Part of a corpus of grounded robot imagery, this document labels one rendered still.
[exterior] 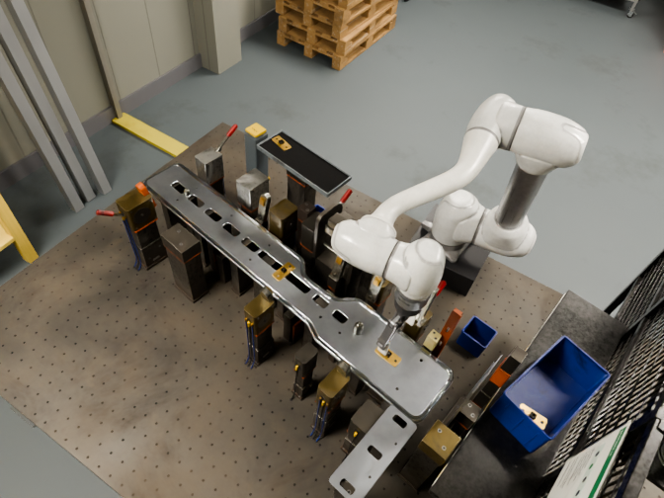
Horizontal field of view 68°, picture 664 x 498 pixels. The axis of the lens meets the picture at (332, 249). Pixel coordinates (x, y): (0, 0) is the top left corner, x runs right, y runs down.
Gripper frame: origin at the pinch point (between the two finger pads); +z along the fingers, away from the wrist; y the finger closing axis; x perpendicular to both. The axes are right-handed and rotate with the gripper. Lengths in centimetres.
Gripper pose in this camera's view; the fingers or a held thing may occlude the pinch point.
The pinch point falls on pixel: (395, 335)
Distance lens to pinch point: 151.3
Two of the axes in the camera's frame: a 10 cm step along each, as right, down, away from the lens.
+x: 7.5, 5.6, -3.6
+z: -0.9, 6.2, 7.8
